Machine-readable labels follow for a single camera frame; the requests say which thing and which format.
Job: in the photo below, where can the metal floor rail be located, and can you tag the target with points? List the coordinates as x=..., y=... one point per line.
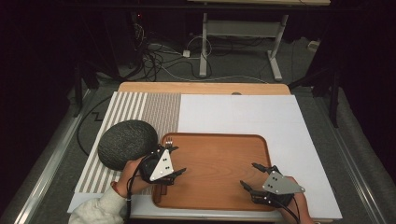
x=351, y=168
x=49, y=165

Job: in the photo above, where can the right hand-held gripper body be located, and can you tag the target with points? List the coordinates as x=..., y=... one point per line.
x=281, y=185

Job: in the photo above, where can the black stand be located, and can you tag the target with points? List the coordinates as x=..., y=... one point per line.
x=334, y=96
x=77, y=93

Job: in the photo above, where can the white placemat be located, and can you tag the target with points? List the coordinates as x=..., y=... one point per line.
x=243, y=115

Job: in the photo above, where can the white metal desk frame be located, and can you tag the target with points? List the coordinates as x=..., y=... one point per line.
x=204, y=46

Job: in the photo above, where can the dark textured round plate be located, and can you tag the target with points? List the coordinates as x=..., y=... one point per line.
x=124, y=140

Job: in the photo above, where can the striped beige placemat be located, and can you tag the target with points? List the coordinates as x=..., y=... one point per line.
x=158, y=105

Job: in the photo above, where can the brown wooden tray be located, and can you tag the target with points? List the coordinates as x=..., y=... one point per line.
x=214, y=177

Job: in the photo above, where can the person's right hand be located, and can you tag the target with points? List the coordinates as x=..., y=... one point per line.
x=300, y=203

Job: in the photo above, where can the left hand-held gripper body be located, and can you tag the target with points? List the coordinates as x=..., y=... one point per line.
x=160, y=166

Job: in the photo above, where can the person's left hand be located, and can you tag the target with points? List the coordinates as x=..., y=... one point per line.
x=130, y=177

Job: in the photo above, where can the white power adapter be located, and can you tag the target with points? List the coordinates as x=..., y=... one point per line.
x=186, y=53

